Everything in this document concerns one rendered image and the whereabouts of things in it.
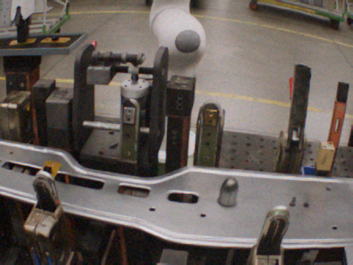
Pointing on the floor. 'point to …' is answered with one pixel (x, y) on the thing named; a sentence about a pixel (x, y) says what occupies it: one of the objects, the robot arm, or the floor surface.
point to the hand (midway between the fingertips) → (23, 34)
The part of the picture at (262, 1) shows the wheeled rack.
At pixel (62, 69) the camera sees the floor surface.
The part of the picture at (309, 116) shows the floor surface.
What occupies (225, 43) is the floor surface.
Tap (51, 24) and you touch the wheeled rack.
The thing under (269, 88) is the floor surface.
